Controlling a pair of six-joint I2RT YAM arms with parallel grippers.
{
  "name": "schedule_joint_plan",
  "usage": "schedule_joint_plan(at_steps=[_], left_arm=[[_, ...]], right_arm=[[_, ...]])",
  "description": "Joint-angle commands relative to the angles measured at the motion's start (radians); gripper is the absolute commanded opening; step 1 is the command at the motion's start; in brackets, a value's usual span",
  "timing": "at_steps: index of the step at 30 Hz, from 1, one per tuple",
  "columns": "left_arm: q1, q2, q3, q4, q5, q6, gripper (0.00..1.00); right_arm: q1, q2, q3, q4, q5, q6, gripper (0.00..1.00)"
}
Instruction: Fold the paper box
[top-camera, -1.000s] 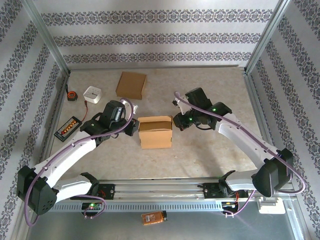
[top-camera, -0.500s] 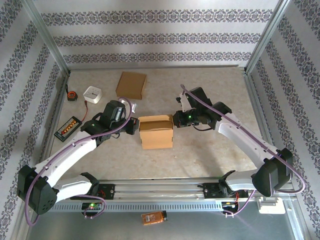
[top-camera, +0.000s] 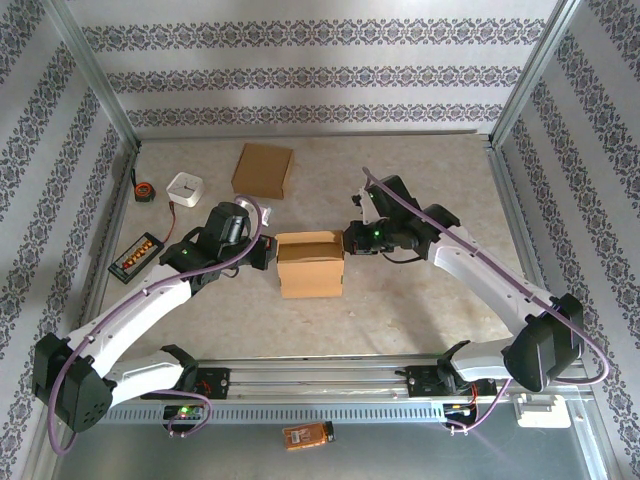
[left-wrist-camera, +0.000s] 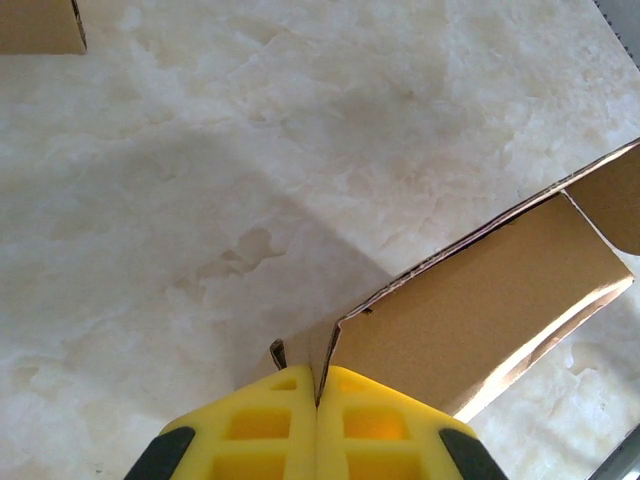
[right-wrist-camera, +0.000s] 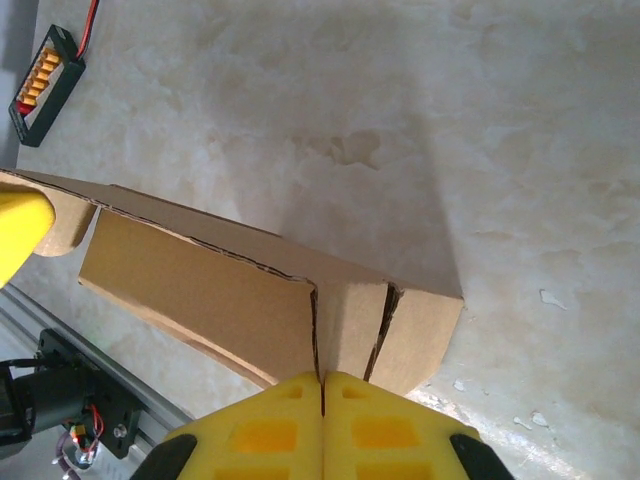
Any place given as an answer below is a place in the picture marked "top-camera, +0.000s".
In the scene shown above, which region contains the brown cardboard mailer box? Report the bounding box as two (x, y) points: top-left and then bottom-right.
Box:
(274, 228), (347, 300)
(231, 142), (296, 201)

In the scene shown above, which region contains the white square desk clock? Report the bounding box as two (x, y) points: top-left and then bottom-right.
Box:
(165, 172), (206, 208)

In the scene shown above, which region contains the orange black tape measure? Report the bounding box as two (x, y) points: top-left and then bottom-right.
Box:
(131, 168), (157, 203)

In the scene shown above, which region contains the black board with orange connectors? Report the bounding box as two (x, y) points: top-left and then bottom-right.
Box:
(108, 232), (168, 285)

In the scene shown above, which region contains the circuit board with green light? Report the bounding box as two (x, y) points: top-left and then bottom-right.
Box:
(163, 404), (205, 421)

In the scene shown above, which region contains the orange foil packet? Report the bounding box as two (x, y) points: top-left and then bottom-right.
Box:
(282, 421), (335, 453)

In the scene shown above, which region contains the grey metal sheet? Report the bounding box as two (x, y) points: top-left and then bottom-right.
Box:
(49, 422), (609, 480)

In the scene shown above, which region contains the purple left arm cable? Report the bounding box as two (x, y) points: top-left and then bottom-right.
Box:
(47, 195), (264, 456)

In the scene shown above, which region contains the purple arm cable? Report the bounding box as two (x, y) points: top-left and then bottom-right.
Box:
(363, 167), (610, 435)
(47, 195), (264, 456)

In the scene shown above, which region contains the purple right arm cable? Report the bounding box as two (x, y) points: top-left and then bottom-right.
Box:
(363, 167), (610, 435)

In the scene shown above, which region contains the thin red wire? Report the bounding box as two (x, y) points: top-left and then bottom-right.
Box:
(162, 201), (178, 244)

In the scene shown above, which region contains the aluminium side rail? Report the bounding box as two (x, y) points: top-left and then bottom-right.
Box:
(483, 137), (584, 361)
(67, 147), (144, 364)

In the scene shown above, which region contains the aluminium back rail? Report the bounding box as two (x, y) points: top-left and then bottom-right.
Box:
(137, 130), (494, 141)

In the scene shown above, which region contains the aluminium mounting rail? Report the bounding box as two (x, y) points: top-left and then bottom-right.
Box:
(47, 352), (594, 404)

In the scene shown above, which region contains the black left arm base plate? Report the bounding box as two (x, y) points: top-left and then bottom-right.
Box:
(187, 366), (232, 401)

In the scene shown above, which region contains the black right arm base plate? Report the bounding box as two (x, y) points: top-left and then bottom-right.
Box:
(405, 364), (498, 400)

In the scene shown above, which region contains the grey slotted cable duct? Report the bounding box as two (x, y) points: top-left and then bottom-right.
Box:
(67, 403), (446, 426)

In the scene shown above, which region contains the small board with coloured wires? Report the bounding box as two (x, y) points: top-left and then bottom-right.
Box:
(442, 399), (480, 419)

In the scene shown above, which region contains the aluminium frame post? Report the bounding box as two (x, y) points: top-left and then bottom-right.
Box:
(487, 0), (589, 149)
(45, 0), (144, 150)

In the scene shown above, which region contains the white plastic bracket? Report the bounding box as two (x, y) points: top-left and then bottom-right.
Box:
(514, 392), (572, 430)

